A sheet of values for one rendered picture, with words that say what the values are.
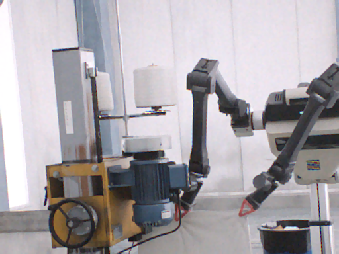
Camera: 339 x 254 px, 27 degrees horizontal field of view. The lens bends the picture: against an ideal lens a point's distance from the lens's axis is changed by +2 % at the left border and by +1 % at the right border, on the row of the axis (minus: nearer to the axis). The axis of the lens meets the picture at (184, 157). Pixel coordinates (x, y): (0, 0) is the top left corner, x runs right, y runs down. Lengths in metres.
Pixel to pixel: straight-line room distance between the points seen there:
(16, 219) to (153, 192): 0.90
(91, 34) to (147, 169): 9.22
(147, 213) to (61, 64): 0.63
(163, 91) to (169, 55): 8.75
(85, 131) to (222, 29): 8.72
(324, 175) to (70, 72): 1.33
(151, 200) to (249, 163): 8.54
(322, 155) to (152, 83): 0.94
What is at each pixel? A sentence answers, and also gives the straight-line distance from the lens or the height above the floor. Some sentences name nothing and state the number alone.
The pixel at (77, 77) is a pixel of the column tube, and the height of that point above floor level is 1.65.
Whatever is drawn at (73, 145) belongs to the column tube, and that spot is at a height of 1.40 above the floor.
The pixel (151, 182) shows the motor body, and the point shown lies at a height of 1.25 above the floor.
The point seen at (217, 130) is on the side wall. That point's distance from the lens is 11.14.
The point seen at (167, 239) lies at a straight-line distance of 2.96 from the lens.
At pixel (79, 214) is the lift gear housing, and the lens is 2.54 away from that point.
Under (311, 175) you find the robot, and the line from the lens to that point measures 3.30.
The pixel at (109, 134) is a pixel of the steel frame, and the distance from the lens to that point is 11.52.
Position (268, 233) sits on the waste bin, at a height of 0.62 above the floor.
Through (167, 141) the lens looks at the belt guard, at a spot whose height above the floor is 1.40.
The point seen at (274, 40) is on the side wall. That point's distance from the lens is 10.98.
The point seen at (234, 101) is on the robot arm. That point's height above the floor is 1.53.
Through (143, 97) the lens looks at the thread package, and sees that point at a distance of 2.67.
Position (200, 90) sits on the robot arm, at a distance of 2.72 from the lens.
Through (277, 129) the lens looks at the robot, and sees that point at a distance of 3.14.
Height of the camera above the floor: 1.47
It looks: 3 degrees down
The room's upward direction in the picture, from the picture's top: 4 degrees counter-clockwise
